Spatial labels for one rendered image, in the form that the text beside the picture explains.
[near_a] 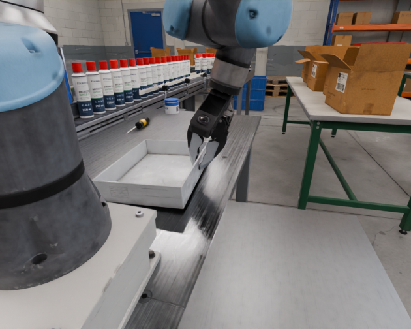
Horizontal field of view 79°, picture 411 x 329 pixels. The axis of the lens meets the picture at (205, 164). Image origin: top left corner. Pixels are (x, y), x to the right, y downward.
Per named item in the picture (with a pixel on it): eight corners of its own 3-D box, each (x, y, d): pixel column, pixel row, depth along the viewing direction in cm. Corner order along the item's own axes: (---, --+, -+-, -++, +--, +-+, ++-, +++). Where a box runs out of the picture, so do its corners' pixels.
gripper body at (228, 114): (228, 133, 64) (244, 86, 58) (220, 144, 56) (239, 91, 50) (200, 122, 64) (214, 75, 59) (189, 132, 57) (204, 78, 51)
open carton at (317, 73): (295, 85, 259) (301, 45, 243) (342, 87, 252) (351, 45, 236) (302, 91, 225) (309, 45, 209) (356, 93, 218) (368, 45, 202)
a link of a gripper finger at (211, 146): (214, 166, 66) (224, 134, 62) (209, 175, 61) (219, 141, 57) (203, 161, 67) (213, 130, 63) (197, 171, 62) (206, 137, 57)
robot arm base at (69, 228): (49, 192, 40) (30, 133, 35) (133, 211, 36) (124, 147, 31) (-67, 267, 27) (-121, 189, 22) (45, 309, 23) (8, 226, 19)
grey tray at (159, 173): (147, 154, 79) (145, 139, 77) (209, 157, 75) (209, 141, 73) (95, 200, 55) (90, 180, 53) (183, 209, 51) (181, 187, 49)
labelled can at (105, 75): (109, 108, 117) (101, 60, 108) (118, 108, 115) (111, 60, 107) (101, 110, 112) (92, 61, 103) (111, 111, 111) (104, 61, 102)
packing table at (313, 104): (278, 132, 374) (285, 76, 341) (336, 136, 358) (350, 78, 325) (290, 223, 179) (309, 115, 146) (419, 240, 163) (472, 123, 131)
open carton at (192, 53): (175, 65, 558) (174, 47, 543) (181, 64, 595) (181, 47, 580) (193, 66, 548) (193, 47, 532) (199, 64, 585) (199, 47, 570)
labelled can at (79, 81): (86, 115, 103) (75, 62, 95) (96, 116, 102) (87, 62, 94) (77, 119, 99) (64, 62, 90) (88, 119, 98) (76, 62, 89)
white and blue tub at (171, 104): (173, 115, 125) (173, 100, 123) (162, 113, 128) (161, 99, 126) (181, 111, 131) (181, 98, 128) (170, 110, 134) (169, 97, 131)
